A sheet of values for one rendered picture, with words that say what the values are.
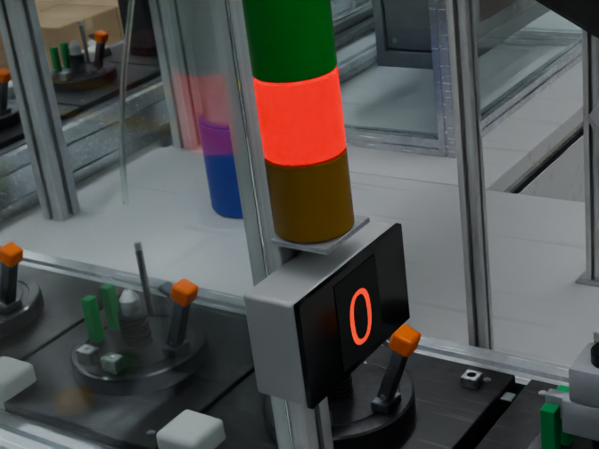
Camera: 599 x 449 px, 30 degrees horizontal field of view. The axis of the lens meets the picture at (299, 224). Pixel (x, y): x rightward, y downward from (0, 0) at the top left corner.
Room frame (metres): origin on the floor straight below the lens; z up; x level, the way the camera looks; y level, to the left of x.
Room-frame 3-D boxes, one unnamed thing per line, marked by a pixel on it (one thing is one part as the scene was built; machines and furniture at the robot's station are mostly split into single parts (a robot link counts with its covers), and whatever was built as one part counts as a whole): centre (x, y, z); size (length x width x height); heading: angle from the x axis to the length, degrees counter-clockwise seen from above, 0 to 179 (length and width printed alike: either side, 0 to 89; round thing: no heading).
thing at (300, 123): (0.63, -0.01, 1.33); 0.05 x 0.05 x 0.05
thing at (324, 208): (0.63, -0.01, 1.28); 0.05 x 0.05 x 0.05
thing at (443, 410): (0.87, -0.01, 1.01); 0.24 x 0.24 x 0.13; 53
